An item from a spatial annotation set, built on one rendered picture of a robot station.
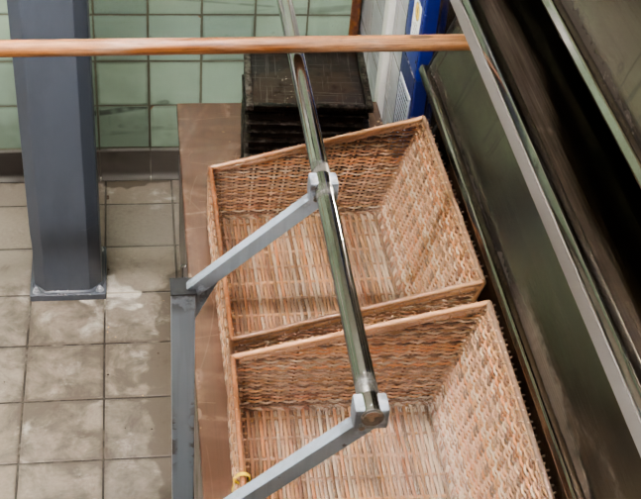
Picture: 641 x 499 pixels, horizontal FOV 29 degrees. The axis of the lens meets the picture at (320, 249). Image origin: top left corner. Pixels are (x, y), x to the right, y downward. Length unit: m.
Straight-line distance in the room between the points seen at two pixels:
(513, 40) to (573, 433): 0.60
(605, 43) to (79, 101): 1.65
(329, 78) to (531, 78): 1.13
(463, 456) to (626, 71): 0.86
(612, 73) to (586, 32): 0.12
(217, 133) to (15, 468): 0.94
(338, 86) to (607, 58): 1.23
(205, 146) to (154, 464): 0.78
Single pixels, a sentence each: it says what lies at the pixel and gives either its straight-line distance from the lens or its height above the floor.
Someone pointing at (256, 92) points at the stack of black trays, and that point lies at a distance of 2.83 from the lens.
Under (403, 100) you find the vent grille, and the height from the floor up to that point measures 0.77.
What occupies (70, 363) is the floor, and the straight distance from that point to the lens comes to 3.30.
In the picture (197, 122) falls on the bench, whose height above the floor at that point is 0.58.
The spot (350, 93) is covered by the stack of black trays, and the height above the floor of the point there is 0.80.
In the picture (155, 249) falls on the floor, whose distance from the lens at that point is 3.64.
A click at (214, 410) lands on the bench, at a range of 2.39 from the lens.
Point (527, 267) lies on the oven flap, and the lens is 2.12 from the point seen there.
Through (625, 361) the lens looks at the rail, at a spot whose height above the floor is 1.43.
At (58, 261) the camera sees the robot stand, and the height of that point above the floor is 0.13.
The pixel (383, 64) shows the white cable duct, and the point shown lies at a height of 0.66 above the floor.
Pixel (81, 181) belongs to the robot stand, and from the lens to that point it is 3.24.
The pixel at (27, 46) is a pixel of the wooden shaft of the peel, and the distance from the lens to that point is 2.23.
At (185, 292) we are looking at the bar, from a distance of 2.07.
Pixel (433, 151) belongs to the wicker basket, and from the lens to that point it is 2.62.
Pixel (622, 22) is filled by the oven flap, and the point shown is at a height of 1.53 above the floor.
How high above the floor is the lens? 2.33
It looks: 40 degrees down
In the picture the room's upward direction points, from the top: 5 degrees clockwise
